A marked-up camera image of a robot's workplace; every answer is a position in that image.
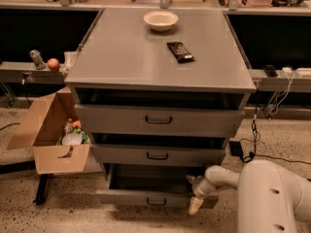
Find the red apple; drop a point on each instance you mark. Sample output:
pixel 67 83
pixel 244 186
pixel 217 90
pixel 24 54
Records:
pixel 53 64

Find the grey drawer cabinet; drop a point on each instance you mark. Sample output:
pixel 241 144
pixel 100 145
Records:
pixel 125 63

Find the white bowl in box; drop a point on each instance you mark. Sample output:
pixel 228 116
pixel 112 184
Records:
pixel 72 139

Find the grey bottom drawer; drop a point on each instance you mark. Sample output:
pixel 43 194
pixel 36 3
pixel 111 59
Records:
pixel 150 186

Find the black power adapter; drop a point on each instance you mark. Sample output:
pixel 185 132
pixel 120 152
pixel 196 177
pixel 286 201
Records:
pixel 235 148

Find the cardboard box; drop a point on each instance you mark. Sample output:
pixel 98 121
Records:
pixel 42 127

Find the black remote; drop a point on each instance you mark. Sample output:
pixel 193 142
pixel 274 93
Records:
pixel 270 71

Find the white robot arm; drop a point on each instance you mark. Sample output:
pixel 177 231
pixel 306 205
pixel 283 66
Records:
pixel 270 198

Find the white power strip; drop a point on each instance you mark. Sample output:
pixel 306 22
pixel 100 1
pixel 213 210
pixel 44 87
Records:
pixel 304 72

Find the black snack bar wrapper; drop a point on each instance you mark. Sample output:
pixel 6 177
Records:
pixel 180 52

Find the grey drawer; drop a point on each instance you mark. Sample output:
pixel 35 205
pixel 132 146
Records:
pixel 159 121
pixel 150 186
pixel 158 156

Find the grey middle drawer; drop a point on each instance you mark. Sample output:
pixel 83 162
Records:
pixel 158 156

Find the black floor stand leg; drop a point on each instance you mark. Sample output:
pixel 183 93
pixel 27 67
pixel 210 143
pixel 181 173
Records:
pixel 28 165

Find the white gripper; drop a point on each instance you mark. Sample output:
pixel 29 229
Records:
pixel 198 187

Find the grey small figurine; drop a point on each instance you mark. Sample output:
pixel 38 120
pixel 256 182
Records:
pixel 37 59

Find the grey top drawer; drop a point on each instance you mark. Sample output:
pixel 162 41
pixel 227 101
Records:
pixel 159 121

